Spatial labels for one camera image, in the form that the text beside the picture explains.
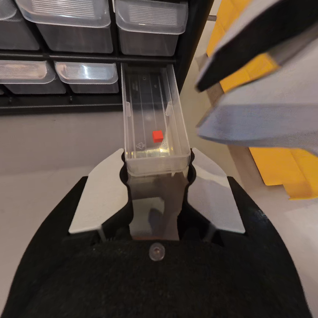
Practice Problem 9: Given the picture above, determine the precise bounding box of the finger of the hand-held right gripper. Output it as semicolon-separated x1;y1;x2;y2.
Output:
195;0;318;92
196;45;318;157

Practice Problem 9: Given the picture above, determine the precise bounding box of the black drawer cabinet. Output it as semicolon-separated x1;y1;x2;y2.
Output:
0;0;214;116

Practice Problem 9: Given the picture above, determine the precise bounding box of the clear plastic drawer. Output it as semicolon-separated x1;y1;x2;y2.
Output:
121;63;191;177

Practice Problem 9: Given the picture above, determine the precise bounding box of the yellow plastic bin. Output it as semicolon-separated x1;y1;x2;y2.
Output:
206;0;318;201

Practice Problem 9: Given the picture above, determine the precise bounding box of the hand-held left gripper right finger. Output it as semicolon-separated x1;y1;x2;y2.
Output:
178;148;246;242

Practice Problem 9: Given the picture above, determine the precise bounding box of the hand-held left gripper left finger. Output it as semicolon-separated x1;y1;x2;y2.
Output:
68;148;134;242

